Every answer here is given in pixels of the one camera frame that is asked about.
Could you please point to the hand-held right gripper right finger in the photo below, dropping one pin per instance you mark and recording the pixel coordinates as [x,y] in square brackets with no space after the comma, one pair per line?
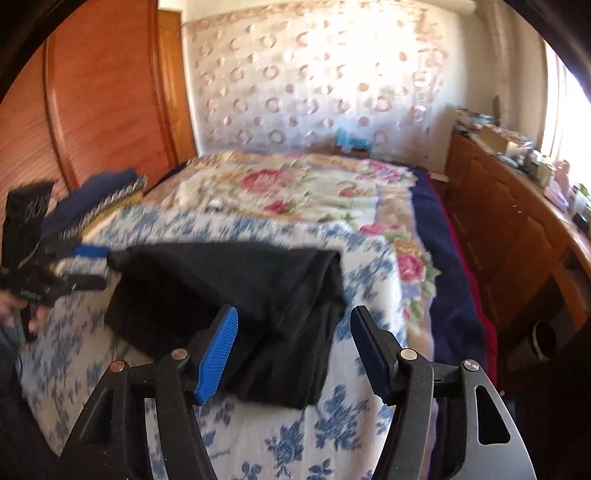
[369,355]

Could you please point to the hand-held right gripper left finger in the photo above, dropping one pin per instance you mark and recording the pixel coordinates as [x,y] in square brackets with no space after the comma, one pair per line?
[217,355]

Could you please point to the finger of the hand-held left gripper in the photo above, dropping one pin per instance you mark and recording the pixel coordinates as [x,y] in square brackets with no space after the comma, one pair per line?
[90,282]
[91,252]

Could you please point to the black printed t-shirt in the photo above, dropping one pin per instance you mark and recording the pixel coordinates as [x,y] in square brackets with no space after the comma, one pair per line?
[231,295]

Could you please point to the person's left hand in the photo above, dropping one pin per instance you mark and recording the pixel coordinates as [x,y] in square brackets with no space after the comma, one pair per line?
[37,318]

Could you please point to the folded navy garment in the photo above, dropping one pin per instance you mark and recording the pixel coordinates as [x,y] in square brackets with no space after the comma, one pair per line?
[97,194]

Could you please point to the folded dark patterned garment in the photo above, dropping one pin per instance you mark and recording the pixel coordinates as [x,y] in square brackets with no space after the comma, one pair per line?
[117,198]

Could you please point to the blue floral bed sheet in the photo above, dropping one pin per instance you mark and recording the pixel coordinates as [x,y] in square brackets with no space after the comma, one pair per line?
[300,429]

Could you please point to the navy blanket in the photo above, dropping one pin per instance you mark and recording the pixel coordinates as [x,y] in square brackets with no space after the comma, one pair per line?
[448,277]

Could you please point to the dark red blanket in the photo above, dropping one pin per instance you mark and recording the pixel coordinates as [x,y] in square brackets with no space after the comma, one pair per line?
[482,314]

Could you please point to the wooden slatted wardrobe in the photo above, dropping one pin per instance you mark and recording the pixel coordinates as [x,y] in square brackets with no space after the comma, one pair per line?
[106,92]

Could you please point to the round white-rimmed bin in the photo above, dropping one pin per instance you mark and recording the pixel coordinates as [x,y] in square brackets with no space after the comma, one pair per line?
[545,339]

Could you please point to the pink floral blanket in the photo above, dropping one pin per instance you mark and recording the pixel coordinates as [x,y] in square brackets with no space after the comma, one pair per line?
[277,189]

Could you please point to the long wooden cabinet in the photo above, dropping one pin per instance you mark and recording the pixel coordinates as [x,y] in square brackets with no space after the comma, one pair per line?
[503,221]

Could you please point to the light blue toy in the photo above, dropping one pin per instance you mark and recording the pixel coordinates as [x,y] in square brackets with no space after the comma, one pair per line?
[353,138]

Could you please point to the cardboard box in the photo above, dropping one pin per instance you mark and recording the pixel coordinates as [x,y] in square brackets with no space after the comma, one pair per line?
[493,138]

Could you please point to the pink figurine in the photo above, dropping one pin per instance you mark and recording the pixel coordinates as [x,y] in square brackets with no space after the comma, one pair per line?
[558,184]

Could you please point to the sheer circle-patterned curtain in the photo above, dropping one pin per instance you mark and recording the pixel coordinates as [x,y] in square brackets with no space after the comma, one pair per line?
[300,78]

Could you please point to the wooden framed window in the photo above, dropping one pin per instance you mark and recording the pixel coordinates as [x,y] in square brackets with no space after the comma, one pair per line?
[572,120]

